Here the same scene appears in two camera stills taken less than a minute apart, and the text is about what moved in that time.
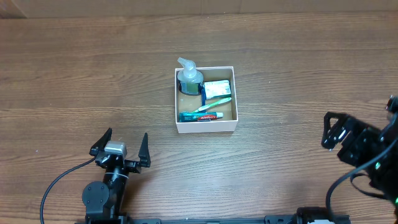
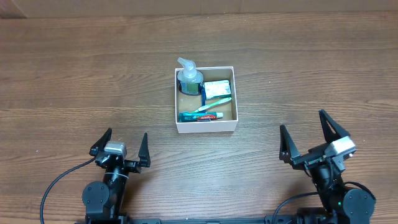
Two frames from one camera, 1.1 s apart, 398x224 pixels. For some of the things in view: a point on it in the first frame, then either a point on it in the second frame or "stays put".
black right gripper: (361, 136) to (289, 151)
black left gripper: (143, 155) stays put
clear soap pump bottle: (189, 80) stays put
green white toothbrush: (223, 101) stays put
